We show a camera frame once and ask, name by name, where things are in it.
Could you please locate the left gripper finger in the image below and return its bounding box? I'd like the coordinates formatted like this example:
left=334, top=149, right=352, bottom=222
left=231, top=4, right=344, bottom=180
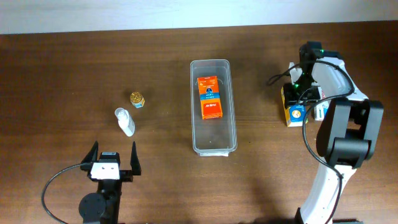
left=81, top=141, right=98, bottom=163
left=130, top=141, right=142, bottom=175

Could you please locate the yellow Woods medicine box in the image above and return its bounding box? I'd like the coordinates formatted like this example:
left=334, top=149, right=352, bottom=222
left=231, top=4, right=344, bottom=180
left=280, top=83, right=306, bottom=128

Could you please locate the white Panadol box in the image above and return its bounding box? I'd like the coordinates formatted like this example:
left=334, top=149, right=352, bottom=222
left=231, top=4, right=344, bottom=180
left=313, top=86, right=329, bottom=121

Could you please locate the small gold-lid jar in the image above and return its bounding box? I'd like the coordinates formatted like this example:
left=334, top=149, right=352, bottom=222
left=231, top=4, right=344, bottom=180
left=129, top=92, right=145, bottom=108

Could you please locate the orange medicine box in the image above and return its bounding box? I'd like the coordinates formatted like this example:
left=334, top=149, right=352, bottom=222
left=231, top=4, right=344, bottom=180
left=197, top=76, right=223, bottom=119

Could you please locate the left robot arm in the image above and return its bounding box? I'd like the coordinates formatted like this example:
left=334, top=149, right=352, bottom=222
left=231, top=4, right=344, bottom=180
left=78, top=142, right=142, bottom=223

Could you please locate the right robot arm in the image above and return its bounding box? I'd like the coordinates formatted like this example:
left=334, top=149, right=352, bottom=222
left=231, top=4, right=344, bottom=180
left=281, top=41, right=384, bottom=224

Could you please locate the clear plastic container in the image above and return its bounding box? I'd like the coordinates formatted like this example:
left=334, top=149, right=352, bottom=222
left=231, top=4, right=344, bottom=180
left=190, top=59, right=238, bottom=157

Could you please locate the white spray bottle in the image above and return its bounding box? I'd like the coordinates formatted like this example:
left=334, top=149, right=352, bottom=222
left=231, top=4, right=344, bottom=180
left=114, top=108, right=136, bottom=137

